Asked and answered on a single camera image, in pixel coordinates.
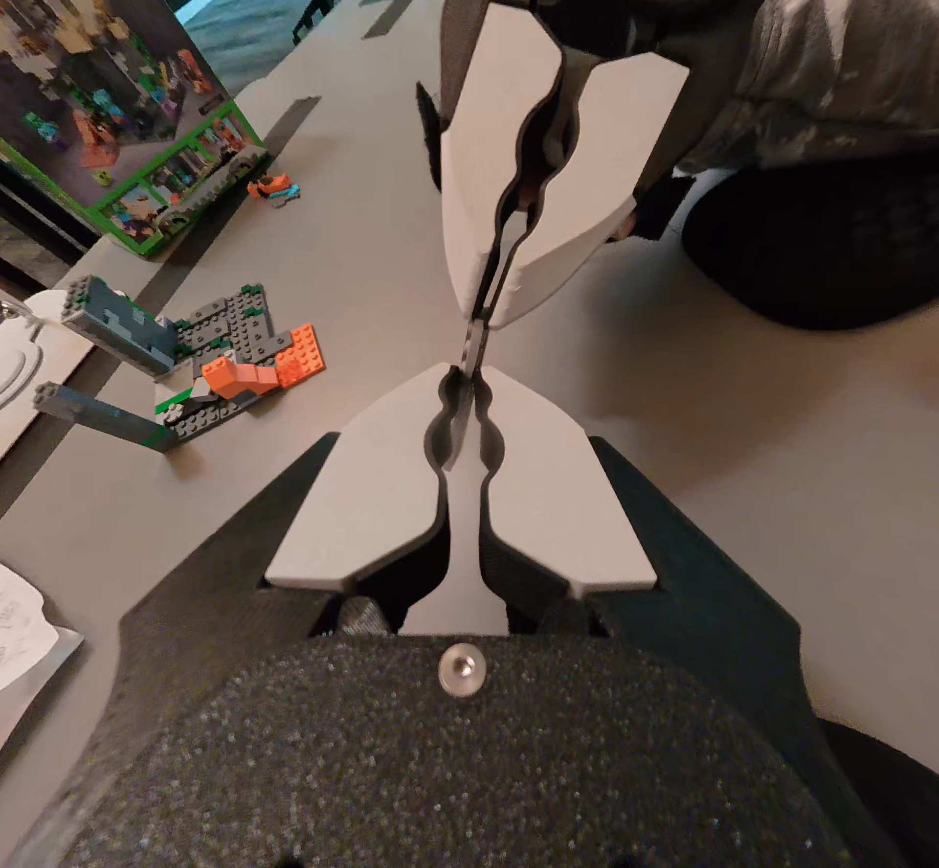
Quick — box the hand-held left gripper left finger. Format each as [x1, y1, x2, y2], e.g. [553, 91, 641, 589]
[264, 362, 450, 590]

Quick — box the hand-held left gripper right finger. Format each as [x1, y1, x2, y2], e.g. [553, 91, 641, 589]
[475, 366, 659, 597]

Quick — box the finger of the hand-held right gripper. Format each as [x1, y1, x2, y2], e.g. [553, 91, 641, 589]
[486, 52, 691, 330]
[440, 0, 567, 319]

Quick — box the dark grey lego plate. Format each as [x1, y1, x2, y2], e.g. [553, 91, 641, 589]
[447, 310, 489, 473]

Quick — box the grey orange lego build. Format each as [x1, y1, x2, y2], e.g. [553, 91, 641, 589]
[33, 274, 327, 454]

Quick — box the small orange lego figure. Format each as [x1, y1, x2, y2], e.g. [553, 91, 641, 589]
[246, 173, 302, 210]

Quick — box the green lego box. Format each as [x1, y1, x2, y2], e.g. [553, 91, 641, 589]
[0, 0, 268, 257]

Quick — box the flat white paper bag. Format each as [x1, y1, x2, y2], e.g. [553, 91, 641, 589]
[0, 563, 83, 694]

